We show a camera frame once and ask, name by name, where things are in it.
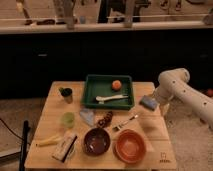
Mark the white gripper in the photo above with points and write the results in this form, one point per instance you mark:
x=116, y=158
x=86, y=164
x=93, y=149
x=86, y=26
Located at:
x=163, y=96

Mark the blue sponge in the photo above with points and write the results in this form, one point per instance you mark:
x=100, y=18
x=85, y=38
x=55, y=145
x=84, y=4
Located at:
x=148, y=103

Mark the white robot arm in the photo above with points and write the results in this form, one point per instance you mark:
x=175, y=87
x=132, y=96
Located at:
x=175, y=83

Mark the red bowl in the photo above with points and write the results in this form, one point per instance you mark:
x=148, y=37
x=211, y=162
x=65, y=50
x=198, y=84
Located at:
x=130, y=147

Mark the dark purple bowl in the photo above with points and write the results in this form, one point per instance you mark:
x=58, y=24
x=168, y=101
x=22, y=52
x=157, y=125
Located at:
x=96, y=142

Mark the orange ball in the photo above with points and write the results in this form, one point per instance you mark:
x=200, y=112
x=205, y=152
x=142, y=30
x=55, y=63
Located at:
x=116, y=85

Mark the white plastic spoon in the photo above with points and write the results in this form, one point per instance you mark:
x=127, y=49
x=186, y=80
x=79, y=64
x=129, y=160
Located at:
x=108, y=98

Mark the dark red grape bunch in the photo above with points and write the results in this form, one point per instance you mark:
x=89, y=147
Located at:
x=106, y=120

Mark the green plastic tray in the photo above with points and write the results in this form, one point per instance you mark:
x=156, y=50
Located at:
x=101, y=85

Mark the light blue cloth piece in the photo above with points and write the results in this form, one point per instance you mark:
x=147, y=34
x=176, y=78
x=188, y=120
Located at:
x=88, y=116

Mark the light green cup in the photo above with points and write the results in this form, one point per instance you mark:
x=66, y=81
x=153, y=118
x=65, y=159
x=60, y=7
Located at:
x=68, y=119

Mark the dark cup with green item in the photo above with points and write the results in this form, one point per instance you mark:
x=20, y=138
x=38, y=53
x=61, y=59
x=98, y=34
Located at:
x=66, y=93

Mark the yellow banana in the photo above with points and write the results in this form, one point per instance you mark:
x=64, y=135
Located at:
x=49, y=141

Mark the black stand left of table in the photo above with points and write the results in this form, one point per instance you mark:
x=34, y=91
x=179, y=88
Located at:
x=24, y=143

